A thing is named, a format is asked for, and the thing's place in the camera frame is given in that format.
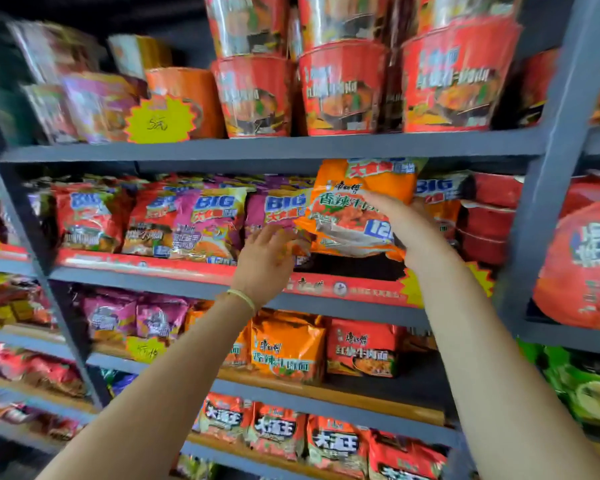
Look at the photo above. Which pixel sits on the person's left hand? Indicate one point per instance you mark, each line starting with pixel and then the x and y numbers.
pixel 260 267

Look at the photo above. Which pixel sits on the person's right hand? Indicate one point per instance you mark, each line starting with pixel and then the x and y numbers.
pixel 415 234

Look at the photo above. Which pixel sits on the person's left fingers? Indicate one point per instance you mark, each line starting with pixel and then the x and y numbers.
pixel 279 238

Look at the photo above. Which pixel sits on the person's right thumb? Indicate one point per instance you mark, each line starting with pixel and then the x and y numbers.
pixel 378 199

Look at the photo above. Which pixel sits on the orange noodle packet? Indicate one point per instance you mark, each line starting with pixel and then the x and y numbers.
pixel 350 214

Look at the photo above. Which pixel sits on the person's left forearm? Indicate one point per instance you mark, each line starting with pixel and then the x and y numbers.
pixel 165 394

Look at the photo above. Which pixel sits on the person's right forearm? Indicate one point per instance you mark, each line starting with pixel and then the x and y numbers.
pixel 490 379

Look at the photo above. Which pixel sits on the orange noodle packets behind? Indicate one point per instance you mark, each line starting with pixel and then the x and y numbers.
pixel 442 202

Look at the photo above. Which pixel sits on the row of red purple packets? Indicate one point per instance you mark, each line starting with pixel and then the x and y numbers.
pixel 200 222

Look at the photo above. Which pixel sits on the grey metal shelf rack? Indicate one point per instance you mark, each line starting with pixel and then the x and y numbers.
pixel 290 147

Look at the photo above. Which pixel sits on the red shelf label strip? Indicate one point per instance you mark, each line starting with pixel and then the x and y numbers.
pixel 180 267

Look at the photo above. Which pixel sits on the orange multipack noodle bag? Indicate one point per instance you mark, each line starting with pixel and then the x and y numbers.
pixel 287 347
pixel 237 347

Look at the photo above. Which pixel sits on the red lidded noodle bowl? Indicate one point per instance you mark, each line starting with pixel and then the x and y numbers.
pixel 487 222
pixel 482 247
pixel 497 189

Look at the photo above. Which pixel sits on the red multipack noodle bag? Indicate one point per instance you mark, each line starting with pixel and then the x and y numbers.
pixel 362 347

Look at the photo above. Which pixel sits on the purple noodle packet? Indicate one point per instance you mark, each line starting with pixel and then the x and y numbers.
pixel 161 317
pixel 109 314

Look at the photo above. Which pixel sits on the stack of red noodle bowls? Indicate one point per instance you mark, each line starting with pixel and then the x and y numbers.
pixel 450 74

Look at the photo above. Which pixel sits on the orange noodle bowl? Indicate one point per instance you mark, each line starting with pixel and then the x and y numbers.
pixel 200 89

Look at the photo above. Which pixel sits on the red black-label noodle packet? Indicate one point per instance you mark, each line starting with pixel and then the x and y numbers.
pixel 337 444
pixel 225 417
pixel 277 430
pixel 405 457

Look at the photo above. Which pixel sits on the large red round bowl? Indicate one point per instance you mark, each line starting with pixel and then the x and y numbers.
pixel 590 192
pixel 582 274

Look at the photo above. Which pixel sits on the blue noodle packet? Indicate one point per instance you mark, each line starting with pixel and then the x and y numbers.
pixel 120 382

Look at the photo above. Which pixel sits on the purple noodle bowl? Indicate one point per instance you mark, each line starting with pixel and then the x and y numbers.
pixel 97 107

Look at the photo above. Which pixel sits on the yellow noodle bowl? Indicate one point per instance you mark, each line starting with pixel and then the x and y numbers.
pixel 137 53

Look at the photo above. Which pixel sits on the green snack packet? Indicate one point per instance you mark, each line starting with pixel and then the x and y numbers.
pixel 192 467

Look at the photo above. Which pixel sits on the pile of yellow red packets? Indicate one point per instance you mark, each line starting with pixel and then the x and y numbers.
pixel 15 302

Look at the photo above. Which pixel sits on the pile of pink red packets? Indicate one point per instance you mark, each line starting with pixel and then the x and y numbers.
pixel 35 369

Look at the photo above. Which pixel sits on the pile of green packets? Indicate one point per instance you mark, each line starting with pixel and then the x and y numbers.
pixel 585 384

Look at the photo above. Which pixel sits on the pile of small red packets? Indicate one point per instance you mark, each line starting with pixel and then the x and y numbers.
pixel 35 417

